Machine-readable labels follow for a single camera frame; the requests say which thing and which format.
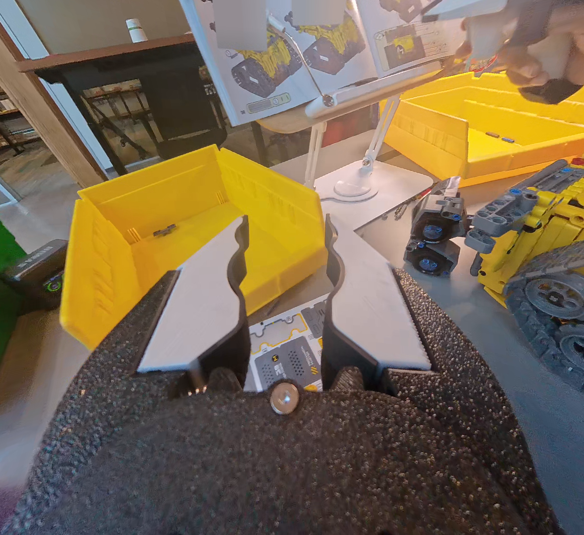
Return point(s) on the white book stand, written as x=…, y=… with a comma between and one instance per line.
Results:
x=356, y=179

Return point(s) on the white paper cup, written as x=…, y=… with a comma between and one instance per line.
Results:
x=137, y=31

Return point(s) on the yellow plastic storage bin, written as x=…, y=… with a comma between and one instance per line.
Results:
x=159, y=197
x=456, y=88
x=433, y=142

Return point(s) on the person's right hand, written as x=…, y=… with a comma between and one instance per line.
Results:
x=565, y=51

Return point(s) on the dark grey brick piece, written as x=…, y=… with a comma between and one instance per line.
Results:
x=164, y=230

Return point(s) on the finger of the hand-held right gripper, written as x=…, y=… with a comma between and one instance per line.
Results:
x=474, y=3

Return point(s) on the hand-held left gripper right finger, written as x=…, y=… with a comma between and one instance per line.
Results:
x=374, y=316

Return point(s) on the red container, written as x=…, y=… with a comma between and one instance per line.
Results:
x=346, y=126

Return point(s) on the green cloth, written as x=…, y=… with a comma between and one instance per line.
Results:
x=9, y=307

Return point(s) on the grey desk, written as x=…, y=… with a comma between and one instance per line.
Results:
x=461, y=302

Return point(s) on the yellow brick toy robot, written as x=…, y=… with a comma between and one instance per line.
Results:
x=538, y=224

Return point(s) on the black device with green light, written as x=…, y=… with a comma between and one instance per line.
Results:
x=36, y=270

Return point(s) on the printed sticker sheet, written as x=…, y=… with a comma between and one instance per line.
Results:
x=283, y=352

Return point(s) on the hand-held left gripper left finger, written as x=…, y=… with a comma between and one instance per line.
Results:
x=196, y=316

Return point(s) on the open instruction booklet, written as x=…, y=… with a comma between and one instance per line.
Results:
x=365, y=42

